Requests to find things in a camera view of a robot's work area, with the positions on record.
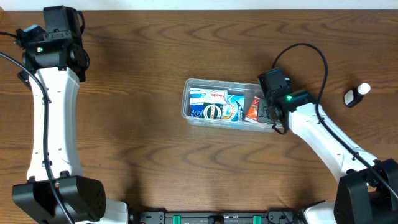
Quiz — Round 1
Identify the red medicine box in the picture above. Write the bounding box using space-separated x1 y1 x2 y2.
244 96 260 123

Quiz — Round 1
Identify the blue Kool Fever box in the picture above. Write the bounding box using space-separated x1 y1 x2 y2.
190 95 244 121

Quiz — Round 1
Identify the green Zam-Buk box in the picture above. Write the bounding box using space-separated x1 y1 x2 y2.
203 103 223 119

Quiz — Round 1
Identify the dark bottle white cap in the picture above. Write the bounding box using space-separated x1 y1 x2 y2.
343 83 371 108

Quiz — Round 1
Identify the white Panadol box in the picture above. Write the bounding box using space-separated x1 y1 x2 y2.
190 88 228 105

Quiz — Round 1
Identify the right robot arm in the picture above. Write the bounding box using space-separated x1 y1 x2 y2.
258 68 397 224

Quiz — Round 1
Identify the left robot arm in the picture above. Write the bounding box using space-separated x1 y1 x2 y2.
12 6 129 223

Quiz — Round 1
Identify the clear plastic container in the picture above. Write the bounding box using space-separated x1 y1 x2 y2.
181 78 274 133

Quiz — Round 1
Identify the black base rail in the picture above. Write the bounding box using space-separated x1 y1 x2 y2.
129 210 306 224

